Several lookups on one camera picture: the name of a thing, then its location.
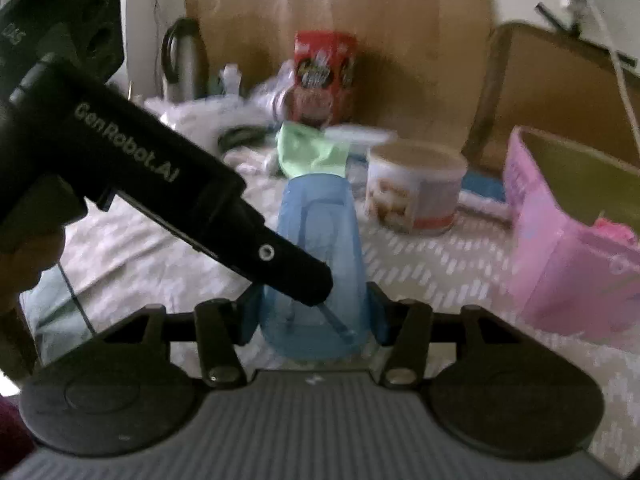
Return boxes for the teal towel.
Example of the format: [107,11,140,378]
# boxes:
[459,171,507,202]

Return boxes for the red snack box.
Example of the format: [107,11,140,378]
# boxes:
[286,30,359,127]

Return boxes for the round tin with white lid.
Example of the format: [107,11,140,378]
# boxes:
[364,140,469,237]

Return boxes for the brown board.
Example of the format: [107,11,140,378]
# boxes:
[462,22,640,177]

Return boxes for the wooden headboard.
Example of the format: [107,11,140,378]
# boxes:
[184,0,497,161]

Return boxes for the pink soft item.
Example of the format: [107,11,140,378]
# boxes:
[594,217,635,247]

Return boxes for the green cloth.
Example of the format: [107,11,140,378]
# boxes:
[276,124,348,179]

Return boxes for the blue plastic cup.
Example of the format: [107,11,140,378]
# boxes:
[257,174,373,361]

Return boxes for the white plastic bag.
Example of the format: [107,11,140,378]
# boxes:
[144,94,273,163]

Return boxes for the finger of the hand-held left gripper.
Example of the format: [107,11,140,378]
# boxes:
[230,226,335,307]

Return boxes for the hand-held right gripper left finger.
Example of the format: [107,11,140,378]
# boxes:
[100,287,263,387]

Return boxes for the steel thermos flask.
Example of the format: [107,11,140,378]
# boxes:
[161,17,207,102]

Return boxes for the printed blanket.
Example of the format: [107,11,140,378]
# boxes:
[20,155,640,478]

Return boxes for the pink tin box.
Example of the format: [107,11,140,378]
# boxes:
[501,126,640,347]

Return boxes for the white cable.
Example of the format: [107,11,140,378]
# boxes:
[575,0,640,153]

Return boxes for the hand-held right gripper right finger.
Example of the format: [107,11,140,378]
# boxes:
[365,282,530,389]

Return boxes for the black tape strips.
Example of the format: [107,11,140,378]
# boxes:
[534,2,640,72]

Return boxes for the person's left hand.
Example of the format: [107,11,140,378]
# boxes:
[0,227,67,317]

